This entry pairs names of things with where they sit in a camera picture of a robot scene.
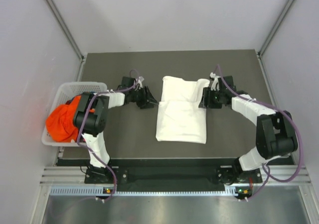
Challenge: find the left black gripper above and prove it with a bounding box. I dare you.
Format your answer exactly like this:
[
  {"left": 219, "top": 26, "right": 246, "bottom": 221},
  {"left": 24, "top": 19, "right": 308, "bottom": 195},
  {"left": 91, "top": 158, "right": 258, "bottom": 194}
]
[{"left": 129, "top": 85, "right": 159, "bottom": 109}]

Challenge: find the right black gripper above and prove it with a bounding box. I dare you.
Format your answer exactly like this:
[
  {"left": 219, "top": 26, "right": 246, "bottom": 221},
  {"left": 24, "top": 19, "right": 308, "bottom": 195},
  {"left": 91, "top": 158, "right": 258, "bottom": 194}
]
[{"left": 199, "top": 87, "right": 225, "bottom": 109}]

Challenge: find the white t-shirt red print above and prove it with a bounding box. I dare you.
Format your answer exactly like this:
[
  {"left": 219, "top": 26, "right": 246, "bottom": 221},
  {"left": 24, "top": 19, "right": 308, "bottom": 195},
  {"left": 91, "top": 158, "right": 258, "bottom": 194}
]
[{"left": 156, "top": 76, "right": 210, "bottom": 144}]

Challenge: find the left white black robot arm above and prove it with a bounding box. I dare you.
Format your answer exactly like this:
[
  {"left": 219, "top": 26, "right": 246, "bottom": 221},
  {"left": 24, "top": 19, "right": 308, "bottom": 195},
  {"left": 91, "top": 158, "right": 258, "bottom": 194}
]
[{"left": 73, "top": 77, "right": 159, "bottom": 183}]

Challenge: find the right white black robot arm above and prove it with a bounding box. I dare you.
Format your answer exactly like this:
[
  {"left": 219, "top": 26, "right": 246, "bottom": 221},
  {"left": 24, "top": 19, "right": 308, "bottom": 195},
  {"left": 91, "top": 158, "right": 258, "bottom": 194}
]
[{"left": 199, "top": 73, "right": 298, "bottom": 182}]

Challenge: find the white plastic laundry basket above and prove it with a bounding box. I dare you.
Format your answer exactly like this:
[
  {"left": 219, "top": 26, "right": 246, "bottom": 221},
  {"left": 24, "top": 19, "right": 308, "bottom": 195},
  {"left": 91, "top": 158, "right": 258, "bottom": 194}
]
[{"left": 41, "top": 82, "right": 107, "bottom": 147}]

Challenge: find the orange t-shirt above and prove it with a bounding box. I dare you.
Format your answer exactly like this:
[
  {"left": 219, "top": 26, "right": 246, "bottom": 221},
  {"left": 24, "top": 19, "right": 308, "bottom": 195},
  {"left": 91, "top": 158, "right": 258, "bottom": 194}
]
[{"left": 45, "top": 96, "right": 81, "bottom": 143}]

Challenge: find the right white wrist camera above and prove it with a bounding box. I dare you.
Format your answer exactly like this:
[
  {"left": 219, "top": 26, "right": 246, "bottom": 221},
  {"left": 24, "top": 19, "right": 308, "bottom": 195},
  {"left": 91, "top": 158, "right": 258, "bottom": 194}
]
[{"left": 209, "top": 72, "right": 221, "bottom": 91}]

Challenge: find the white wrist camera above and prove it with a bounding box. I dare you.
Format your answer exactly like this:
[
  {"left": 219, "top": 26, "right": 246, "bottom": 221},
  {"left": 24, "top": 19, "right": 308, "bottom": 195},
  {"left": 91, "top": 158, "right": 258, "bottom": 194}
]
[
  {"left": 209, "top": 72, "right": 221, "bottom": 91},
  {"left": 135, "top": 76, "right": 144, "bottom": 90}
]

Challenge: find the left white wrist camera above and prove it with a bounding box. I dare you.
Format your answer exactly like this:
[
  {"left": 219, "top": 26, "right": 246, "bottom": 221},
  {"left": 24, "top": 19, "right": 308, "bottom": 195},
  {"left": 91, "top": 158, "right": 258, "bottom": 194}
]
[{"left": 135, "top": 76, "right": 144, "bottom": 90}]

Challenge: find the grey slotted cable duct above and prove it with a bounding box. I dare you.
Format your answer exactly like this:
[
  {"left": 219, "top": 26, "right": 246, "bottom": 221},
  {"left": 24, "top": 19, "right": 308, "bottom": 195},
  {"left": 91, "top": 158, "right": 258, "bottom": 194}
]
[{"left": 49, "top": 185, "right": 252, "bottom": 197}]

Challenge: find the aluminium frame rail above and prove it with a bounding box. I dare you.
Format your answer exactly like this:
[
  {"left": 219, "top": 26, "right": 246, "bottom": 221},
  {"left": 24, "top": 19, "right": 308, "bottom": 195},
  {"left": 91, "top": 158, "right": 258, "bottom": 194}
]
[{"left": 40, "top": 165, "right": 312, "bottom": 186}]

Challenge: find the right aluminium corner post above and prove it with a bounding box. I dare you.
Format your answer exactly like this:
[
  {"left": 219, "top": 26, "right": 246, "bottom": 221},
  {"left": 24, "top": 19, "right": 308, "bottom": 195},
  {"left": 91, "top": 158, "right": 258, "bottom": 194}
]
[{"left": 257, "top": 0, "right": 296, "bottom": 60}]

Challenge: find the aluminium corner post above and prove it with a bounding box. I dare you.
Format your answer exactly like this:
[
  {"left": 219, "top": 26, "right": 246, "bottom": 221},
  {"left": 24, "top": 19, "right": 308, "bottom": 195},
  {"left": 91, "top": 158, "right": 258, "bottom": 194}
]
[
  {"left": 45, "top": 0, "right": 84, "bottom": 61},
  {"left": 257, "top": 0, "right": 296, "bottom": 60}
]

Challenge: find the left aluminium corner post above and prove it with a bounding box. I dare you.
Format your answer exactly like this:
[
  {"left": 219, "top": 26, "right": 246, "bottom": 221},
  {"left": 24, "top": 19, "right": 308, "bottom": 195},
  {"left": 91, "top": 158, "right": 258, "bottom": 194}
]
[{"left": 45, "top": 0, "right": 84, "bottom": 61}]

